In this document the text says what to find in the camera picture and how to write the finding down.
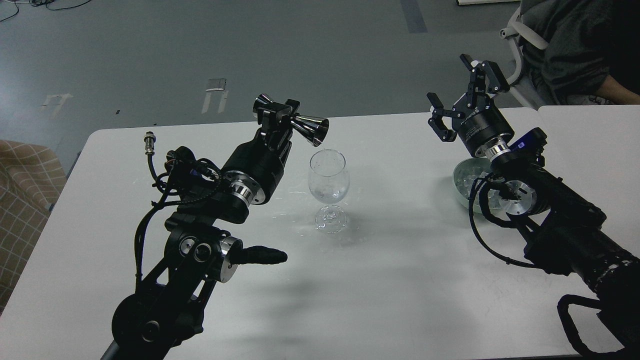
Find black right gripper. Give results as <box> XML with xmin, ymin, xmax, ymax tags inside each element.
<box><xmin>426</xmin><ymin>54</ymin><xmax>515</xmax><ymax>158</ymax></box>

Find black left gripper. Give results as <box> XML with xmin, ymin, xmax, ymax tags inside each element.
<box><xmin>222</xmin><ymin>99</ymin><xmax>301</xmax><ymax>205</ymax></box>

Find silver steel jigger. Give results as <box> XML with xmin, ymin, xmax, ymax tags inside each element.
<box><xmin>253</xmin><ymin>93</ymin><xmax>330</xmax><ymax>147</ymax></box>

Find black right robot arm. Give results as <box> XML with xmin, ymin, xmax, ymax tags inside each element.
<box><xmin>426</xmin><ymin>54</ymin><xmax>640</xmax><ymax>360</ymax></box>

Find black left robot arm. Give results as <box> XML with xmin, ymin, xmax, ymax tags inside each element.
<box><xmin>102</xmin><ymin>94</ymin><xmax>330</xmax><ymax>360</ymax></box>

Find green bowl of ice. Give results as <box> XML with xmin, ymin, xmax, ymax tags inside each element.
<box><xmin>452</xmin><ymin>157</ymin><xmax>503</xmax><ymax>214</ymax></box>

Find clear wine glass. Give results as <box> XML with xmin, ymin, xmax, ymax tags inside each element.
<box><xmin>308</xmin><ymin>149</ymin><xmax>350</xmax><ymax>234</ymax></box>

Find white office chair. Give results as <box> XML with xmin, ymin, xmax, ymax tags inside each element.
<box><xmin>499</xmin><ymin>7</ymin><xmax>553</xmax><ymax>110</ymax></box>

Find silver floor plate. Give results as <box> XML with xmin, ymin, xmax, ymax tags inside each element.
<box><xmin>205</xmin><ymin>78</ymin><xmax>227</xmax><ymax>92</ymax></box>

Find seated person in grey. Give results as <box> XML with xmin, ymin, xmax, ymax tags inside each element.
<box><xmin>519</xmin><ymin>0</ymin><xmax>640</xmax><ymax>106</ymax></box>

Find black floor cables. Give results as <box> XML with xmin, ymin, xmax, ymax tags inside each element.
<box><xmin>0</xmin><ymin>0</ymin><xmax>92</xmax><ymax>22</ymax></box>

